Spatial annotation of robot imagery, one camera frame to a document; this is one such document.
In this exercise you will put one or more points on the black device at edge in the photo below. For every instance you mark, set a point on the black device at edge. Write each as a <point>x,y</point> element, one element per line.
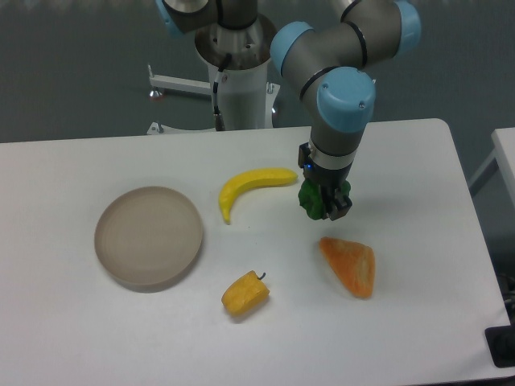
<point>500,339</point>

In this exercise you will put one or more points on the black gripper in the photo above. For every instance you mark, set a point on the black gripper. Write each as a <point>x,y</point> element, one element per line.
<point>329,172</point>

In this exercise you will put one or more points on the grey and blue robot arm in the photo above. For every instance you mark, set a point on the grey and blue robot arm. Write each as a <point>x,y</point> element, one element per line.
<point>325,69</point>

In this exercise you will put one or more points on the yellow toy pepper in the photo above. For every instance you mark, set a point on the yellow toy pepper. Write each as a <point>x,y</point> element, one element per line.
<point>245,293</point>

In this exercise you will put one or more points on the beige round plate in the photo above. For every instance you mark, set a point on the beige round plate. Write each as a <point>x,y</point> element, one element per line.
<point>148,238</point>

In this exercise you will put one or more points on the orange toy slice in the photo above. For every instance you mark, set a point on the orange toy slice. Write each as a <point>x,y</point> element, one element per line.
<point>352,262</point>

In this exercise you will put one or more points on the green toy pepper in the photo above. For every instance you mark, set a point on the green toy pepper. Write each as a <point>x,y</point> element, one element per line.
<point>310,198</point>

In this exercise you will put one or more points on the yellow toy banana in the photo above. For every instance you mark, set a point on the yellow toy banana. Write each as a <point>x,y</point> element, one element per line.
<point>250,180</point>

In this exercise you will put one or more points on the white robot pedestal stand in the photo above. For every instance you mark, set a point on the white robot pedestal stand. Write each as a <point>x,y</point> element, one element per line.
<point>237,61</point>

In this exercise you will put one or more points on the white side table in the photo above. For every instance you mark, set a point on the white side table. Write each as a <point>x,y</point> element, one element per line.
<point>501,158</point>

